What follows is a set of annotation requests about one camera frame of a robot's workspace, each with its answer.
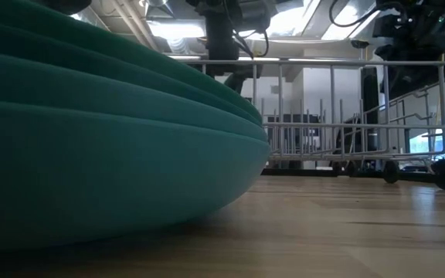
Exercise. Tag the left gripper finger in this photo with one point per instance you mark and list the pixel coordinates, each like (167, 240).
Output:
(236, 83)

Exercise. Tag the black room pillar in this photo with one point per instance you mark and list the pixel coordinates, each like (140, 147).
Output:
(370, 100)

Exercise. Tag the ceiling light panel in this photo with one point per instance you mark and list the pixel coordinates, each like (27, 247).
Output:
(346, 19)
(176, 29)

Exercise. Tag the teal round plate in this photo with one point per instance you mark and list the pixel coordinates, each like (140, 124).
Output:
(52, 81)
(91, 173)

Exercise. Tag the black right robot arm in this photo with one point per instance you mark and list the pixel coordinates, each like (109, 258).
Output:
(419, 34)

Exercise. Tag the black aluminium table frame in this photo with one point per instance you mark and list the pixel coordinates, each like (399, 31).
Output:
(412, 177)

